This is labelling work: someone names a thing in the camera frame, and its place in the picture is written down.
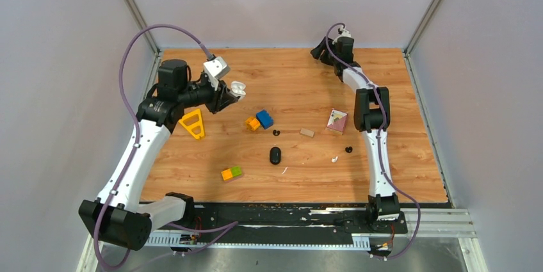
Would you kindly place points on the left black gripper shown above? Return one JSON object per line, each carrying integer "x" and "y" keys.
{"x": 221, "y": 98}

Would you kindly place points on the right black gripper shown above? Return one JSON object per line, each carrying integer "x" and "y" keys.
{"x": 319, "y": 52}

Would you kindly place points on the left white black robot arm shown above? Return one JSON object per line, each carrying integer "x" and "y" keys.
{"x": 116, "y": 215}

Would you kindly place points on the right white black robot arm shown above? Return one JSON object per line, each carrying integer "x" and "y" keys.
{"x": 371, "y": 117}

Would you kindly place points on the black oval case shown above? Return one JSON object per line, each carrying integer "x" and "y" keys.
{"x": 275, "y": 155}

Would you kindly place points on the yellow toy brick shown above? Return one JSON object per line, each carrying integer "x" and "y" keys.
{"x": 252, "y": 123}

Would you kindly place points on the orange triangular plastic piece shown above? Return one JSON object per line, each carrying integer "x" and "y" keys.
{"x": 193, "y": 123}

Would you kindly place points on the blue toy brick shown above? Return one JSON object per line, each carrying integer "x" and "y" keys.
{"x": 264, "y": 119}

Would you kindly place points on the pink card box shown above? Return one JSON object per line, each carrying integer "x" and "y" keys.
{"x": 337, "y": 121}

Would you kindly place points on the orange green toy brick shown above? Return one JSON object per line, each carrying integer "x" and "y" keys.
{"x": 231, "y": 173}

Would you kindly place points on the small wooden block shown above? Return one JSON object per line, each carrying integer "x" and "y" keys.
{"x": 307, "y": 132}

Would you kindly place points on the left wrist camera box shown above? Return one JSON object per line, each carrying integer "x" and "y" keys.
{"x": 215, "y": 69}

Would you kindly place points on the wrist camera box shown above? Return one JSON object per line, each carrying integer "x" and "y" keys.
{"x": 215, "y": 69}
{"x": 343, "y": 32}

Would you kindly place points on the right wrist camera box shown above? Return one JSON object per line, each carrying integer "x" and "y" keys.
{"x": 343, "y": 32}

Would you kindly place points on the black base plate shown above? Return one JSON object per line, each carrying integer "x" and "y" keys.
{"x": 287, "y": 224}

